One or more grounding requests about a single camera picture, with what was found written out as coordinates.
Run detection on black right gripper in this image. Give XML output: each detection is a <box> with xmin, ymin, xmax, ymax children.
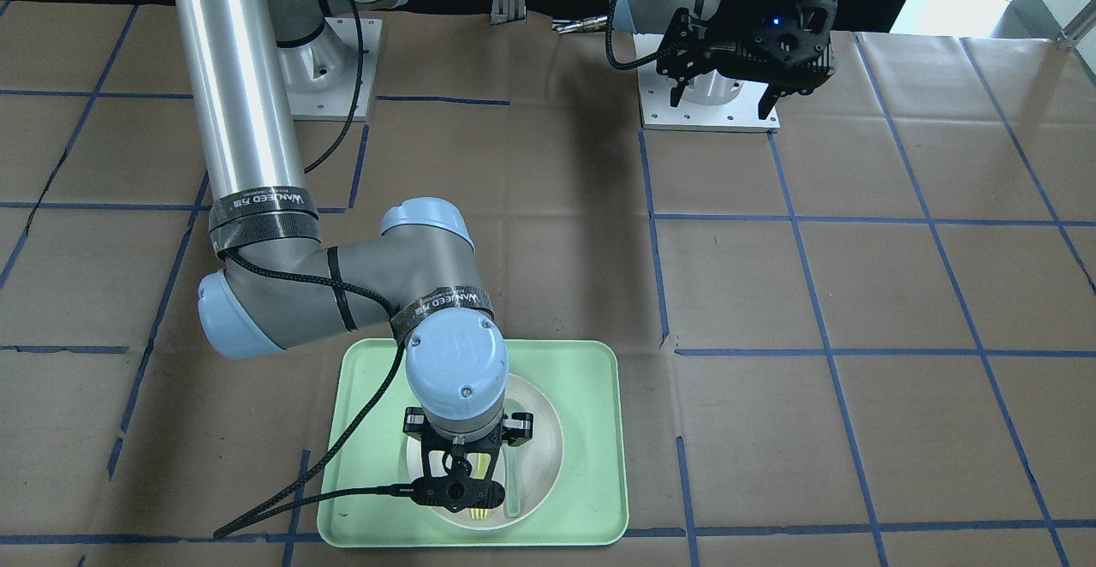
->
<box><xmin>403</xmin><ymin>408</ymin><xmax>535</xmax><ymax>465</ymax></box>

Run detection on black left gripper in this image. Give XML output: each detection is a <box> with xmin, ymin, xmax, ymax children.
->
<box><xmin>655</xmin><ymin>0</ymin><xmax>783</xmax><ymax>120</ymax></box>

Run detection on white round plate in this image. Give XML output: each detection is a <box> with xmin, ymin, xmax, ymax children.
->
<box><xmin>433</xmin><ymin>374</ymin><xmax>564</xmax><ymax>531</ymax></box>

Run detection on yellow plastic fork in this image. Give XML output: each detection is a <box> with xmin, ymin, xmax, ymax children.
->
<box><xmin>468</xmin><ymin>451</ymin><xmax>492</xmax><ymax>521</ymax></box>

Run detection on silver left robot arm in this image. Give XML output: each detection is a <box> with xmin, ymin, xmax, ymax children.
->
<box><xmin>605</xmin><ymin>0</ymin><xmax>838</xmax><ymax>118</ymax></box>

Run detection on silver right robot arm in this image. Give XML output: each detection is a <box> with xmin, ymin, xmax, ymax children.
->
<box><xmin>176</xmin><ymin>0</ymin><xmax>530</xmax><ymax>445</ymax></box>

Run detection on teal plastic spoon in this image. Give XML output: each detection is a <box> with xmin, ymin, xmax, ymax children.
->
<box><xmin>502</xmin><ymin>445</ymin><xmax>521</xmax><ymax>519</ymax></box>

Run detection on mint green tray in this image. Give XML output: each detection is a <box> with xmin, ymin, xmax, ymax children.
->
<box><xmin>317</xmin><ymin>339</ymin><xmax>628</xmax><ymax>548</ymax></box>

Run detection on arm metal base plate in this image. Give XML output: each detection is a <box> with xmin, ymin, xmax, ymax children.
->
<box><xmin>637</xmin><ymin>63</ymin><xmax>783</xmax><ymax>133</ymax></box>
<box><xmin>277</xmin><ymin>18</ymin><xmax>384</xmax><ymax>122</ymax></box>

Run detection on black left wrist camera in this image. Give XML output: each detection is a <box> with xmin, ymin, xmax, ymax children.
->
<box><xmin>745</xmin><ymin>0</ymin><xmax>837</xmax><ymax>94</ymax></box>

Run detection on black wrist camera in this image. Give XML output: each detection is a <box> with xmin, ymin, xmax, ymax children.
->
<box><xmin>745</xmin><ymin>0</ymin><xmax>837</xmax><ymax>94</ymax></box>
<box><xmin>410</xmin><ymin>473</ymin><xmax>506</xmax><ymax>513</ymax></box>

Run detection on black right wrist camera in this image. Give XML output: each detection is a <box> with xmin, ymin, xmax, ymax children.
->
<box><xmin>410</xmin><ymin>473</ymin><xmax>506</xmax><ymax>513</ymax></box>

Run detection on black braided cable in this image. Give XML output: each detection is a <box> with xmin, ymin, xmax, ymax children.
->
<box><xmin>212</xmin><ymin>250</ymin><xmax>455</xmax><ymax>540</ymax></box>
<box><xmin>605</xmin><ymin>0</ymin><xmax>677</xmax><ymax>71</ymax></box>

